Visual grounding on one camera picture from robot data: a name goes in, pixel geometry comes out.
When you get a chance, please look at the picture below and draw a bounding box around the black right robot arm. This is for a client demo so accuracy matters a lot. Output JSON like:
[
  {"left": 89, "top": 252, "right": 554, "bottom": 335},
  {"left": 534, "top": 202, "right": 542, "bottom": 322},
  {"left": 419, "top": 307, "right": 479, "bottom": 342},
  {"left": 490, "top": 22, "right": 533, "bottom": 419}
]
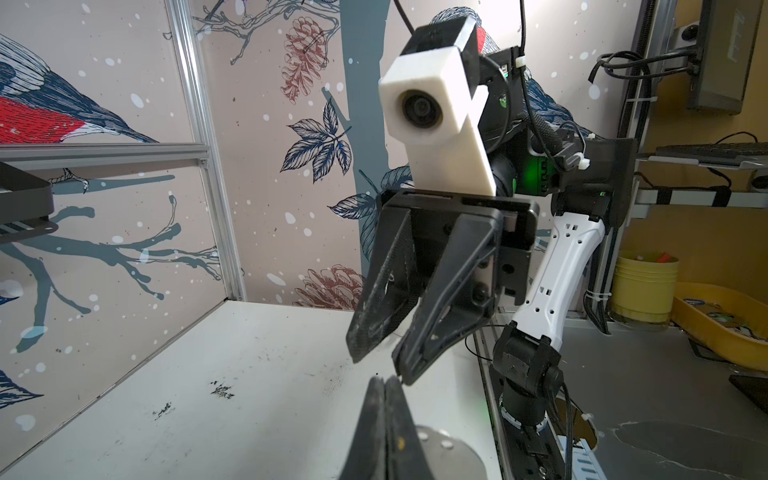
[{"left": 346, "top": 30, "right": 636, "bottom": 479}]

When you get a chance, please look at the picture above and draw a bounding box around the yellow bucket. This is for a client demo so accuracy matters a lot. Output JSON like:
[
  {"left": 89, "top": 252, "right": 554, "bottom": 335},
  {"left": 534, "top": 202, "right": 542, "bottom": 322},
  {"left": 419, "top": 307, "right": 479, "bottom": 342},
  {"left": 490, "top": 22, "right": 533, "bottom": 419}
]
[{"left": 610, "top": 250, "right": 679, "bottom": 325}]

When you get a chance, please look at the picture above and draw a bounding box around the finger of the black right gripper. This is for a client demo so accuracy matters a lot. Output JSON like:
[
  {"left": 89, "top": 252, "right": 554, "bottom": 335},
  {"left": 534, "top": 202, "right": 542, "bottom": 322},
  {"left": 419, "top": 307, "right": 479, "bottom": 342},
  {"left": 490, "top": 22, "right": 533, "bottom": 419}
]
[
  {"left": 346, "top": 207, "right": 420, "bottom": 363},
  {"left": 393, "top": 211, "right": 503, "bottom": 385}
]

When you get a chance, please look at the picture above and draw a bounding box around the yellow plastic tray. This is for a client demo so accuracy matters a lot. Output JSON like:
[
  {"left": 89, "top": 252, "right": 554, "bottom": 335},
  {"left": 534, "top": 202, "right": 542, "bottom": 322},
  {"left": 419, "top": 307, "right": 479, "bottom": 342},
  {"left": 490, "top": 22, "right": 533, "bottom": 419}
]
[{"left": 671, "top": 282, "right": 767, "bottom": 372}]

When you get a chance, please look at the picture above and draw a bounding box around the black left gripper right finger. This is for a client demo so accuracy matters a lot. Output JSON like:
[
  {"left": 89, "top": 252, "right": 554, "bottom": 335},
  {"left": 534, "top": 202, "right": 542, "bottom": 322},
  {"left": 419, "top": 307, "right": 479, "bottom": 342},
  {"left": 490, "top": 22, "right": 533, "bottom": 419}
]
[{"left": 385, "top": 376, "right": 434, "bottom": 480}]

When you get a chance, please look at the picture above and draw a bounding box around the black hanging basket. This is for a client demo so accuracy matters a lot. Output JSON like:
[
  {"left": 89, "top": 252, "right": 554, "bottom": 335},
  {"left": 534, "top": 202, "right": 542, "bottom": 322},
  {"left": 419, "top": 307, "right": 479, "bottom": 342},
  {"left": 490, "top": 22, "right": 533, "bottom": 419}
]
[{"left": 0, "top": 163, "right": 58, "bottom": 245}]

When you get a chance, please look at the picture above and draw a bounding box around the black computer monitor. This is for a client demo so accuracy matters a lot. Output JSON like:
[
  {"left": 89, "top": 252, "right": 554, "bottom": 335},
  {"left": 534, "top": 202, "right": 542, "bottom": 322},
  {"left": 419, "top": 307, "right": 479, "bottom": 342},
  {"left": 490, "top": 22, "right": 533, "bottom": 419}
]
[{"left": 687, "top": 0, "right": 764, "bottom": 115}]

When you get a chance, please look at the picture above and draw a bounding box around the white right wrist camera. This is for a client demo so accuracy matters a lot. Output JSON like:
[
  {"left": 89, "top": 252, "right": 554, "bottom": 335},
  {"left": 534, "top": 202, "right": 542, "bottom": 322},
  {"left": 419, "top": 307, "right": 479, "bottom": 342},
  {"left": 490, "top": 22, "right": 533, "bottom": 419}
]
[{"left": 379, "top": 17, "right": 496, "bottom": 196}]

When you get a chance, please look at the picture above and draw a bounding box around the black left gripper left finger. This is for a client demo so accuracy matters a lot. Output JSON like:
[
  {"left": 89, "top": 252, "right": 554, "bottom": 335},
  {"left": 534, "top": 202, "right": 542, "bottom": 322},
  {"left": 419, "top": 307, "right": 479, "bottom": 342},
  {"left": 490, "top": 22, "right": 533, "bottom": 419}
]
[{"left": 339, "top": 377, "right": 386, "bottom": 480}]

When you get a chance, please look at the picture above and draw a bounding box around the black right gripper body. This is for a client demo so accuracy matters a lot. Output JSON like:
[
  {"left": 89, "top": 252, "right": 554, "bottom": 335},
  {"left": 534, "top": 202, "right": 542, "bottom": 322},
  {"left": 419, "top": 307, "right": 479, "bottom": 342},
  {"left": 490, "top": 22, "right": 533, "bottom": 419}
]
[{"left": 378, "top": 189, "right": 538, "bottom": 305}]

